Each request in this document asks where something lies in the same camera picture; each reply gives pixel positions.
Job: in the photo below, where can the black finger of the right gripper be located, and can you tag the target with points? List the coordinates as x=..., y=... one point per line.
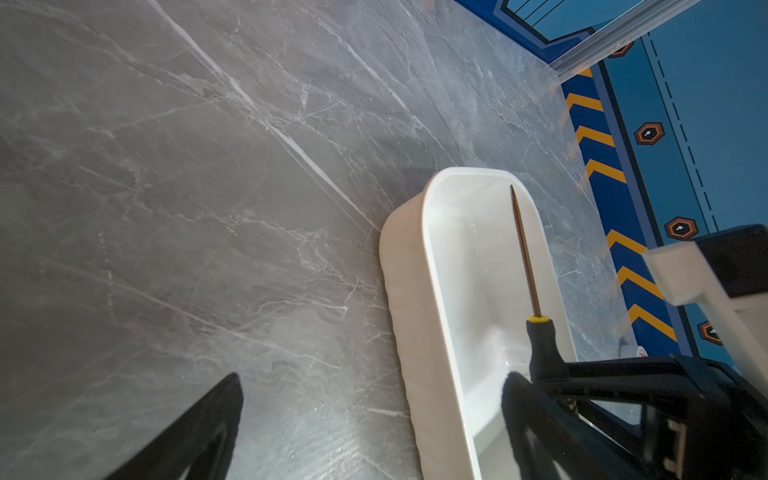
x=656, y=381

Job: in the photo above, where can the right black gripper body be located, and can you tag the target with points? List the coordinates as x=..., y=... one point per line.
x=701, y=420

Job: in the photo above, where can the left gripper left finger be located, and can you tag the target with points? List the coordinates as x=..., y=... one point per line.
x=198, y=445

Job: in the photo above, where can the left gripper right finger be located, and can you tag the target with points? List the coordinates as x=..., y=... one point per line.
x=546, y=440

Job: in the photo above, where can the black yellow screwdriver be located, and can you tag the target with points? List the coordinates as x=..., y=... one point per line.
x=531, y=300

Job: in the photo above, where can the white plastic bin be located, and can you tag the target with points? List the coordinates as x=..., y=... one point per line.
x=459, y=302

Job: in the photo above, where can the right aluminium corner post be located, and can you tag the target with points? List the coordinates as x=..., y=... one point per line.
x=634, y=23

